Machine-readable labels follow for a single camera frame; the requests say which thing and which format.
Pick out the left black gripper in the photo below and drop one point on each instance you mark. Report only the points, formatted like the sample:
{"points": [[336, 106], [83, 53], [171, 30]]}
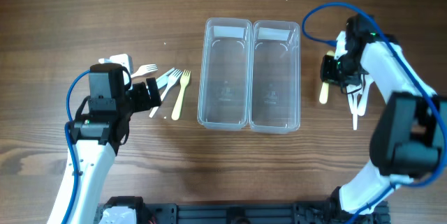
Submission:
{"points": [[144, 102]]}

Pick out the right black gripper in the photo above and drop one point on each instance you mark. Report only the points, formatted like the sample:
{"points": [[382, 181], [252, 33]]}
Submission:
{"points": [[326, 75]]}

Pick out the translucent plastic fork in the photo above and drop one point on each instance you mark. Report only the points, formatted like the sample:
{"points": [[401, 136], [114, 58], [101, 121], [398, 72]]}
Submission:
{"points": [[163, 79]]}

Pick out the beige plastic fork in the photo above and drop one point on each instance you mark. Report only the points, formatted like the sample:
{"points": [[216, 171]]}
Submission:
{"points": [[144, 69]]}

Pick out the white plastic spoon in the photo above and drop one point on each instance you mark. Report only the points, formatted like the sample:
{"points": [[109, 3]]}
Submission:
{"points": [[352, 94], [363, 100]]}

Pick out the white plastic fork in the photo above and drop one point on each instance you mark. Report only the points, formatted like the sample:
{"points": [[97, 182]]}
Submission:
{"points": [[172, 81]]}

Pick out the yellow plastic spoon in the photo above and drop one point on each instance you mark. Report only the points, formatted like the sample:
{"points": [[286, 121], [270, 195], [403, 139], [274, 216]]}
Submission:
{"points": [[323, 96]]}

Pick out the yellow plastic fork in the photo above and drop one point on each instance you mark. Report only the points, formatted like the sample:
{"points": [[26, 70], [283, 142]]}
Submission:
{"points": [[184, 82]]}

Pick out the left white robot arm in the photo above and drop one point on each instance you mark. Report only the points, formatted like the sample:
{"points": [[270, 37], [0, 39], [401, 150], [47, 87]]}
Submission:
{"points": [[94, 134]]}

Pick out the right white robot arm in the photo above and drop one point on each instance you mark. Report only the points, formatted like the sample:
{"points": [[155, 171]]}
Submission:
{"points": [[408, 145]]}

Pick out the right clear plastic container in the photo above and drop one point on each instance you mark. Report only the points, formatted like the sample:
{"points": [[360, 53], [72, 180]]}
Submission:
{"points": [[275, 89]]}

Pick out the clear plastic container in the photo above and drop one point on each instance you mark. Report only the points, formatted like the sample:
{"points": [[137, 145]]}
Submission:
{"points": [[275, 89], [224, 76]]}

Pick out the left clear plastic container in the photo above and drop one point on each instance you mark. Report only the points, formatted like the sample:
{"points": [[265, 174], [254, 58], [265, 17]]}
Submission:
{"points": [[224, 76]]}

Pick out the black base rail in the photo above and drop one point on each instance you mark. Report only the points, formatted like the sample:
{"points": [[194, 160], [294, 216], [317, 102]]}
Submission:
{"points": [[303, 212]]}

